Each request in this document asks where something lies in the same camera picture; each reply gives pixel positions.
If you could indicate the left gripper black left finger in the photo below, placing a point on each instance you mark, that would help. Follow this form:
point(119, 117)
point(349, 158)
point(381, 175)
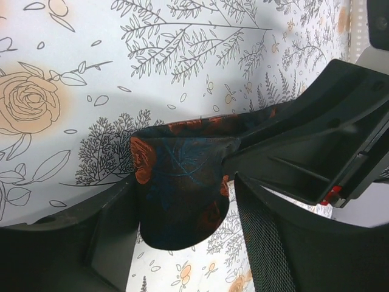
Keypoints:
point(87, 247)

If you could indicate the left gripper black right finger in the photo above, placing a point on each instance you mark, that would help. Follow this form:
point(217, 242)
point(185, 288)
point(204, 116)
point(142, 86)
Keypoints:
point(292, 249)

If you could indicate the floral patterned table mat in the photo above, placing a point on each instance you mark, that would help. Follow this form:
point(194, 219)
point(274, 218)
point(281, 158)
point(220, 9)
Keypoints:
point(79, 77)

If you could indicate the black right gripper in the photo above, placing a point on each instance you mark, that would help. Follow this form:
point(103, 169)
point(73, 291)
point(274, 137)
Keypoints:
point(329, 145)

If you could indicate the black tie orange flowers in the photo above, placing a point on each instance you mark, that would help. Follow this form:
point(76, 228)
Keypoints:
point(180, 183)

